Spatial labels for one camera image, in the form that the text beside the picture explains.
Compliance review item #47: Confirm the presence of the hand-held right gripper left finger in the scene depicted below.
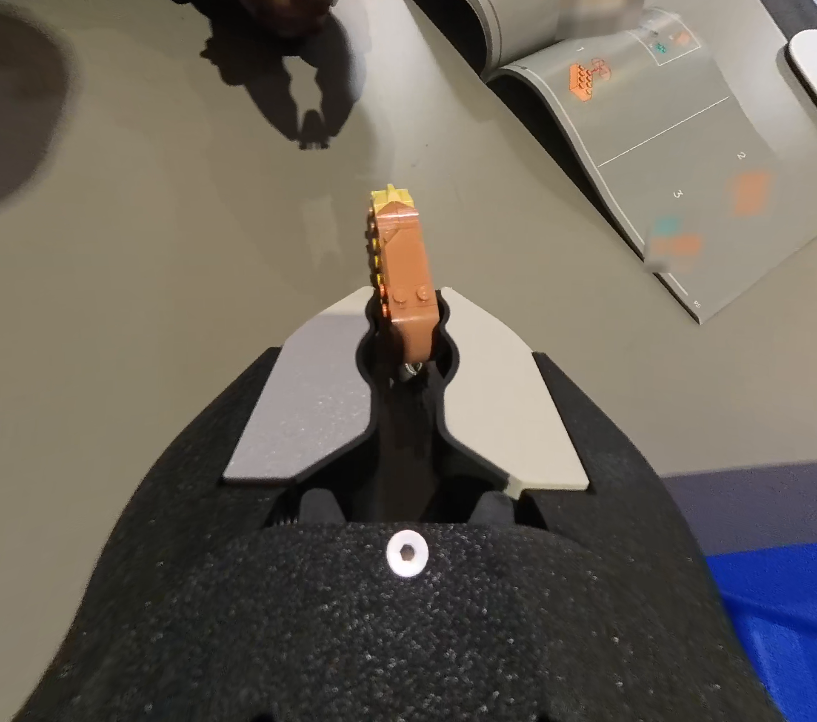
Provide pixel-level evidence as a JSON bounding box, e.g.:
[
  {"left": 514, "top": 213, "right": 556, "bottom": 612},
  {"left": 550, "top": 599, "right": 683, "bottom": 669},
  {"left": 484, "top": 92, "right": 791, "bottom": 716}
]
[{"left": 221, "top": 287, "right": 377, "bottom": 485}]

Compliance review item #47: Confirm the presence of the white monitor stand base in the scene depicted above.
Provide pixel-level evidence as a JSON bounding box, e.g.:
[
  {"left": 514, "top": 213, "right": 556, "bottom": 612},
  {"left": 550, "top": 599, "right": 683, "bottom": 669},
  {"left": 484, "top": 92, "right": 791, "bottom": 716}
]
[{"left": 784, "top": 29, "right": 817, "bottom": 105}]

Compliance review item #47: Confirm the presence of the brown toy brick assembly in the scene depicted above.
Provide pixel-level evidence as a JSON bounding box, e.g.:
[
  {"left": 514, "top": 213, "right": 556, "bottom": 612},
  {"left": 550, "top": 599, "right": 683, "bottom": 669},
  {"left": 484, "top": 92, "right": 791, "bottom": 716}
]
[{"left": 365, "top": 183, "right": 446, "bottom": 383}]

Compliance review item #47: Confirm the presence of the blue plastic bin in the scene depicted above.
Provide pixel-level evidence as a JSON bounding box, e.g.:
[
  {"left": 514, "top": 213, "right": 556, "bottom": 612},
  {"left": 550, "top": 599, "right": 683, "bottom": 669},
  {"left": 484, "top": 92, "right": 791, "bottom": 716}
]
[{"left": 702, "top": 551, "right": 817, "bottom": 722}]

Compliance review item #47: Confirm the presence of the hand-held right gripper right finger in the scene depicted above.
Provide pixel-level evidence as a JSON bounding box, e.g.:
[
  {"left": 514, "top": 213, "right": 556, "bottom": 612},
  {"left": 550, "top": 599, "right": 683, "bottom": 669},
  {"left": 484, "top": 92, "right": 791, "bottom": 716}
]
[{"left": 437, "top": 287, "right": 589, "bottom": 499}]

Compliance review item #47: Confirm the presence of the grey desk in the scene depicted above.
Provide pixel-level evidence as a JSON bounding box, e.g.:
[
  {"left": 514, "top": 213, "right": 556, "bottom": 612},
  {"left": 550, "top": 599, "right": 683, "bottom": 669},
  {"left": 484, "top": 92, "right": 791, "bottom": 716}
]
[{"left": 0, "top": 0, "right": 817, "bottom": 608}]

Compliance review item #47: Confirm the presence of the grey instruction booklet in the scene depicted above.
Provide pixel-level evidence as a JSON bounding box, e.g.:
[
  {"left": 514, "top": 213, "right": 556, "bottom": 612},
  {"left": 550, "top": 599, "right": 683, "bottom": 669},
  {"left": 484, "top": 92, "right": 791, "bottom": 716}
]
[{"left": 377, "top": 0, "right": 817, "bottom": 327}]

